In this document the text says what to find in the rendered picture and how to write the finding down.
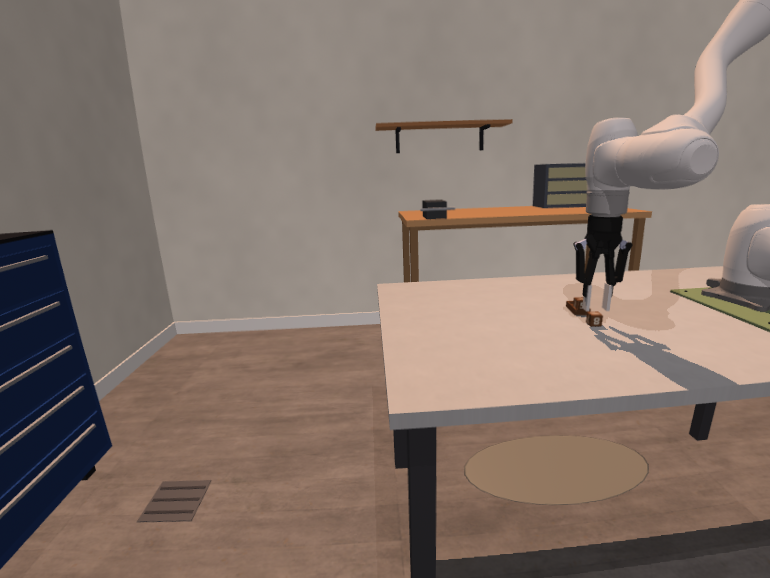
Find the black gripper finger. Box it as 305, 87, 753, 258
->
574, 239, 604, 311
602, 240, 633, 311

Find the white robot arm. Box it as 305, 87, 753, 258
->
585, 0, 770, 312

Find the brown rectangular tray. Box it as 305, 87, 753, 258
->
566, 301, 587, 315

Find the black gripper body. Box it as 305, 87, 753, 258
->
585, 215, 623, 254

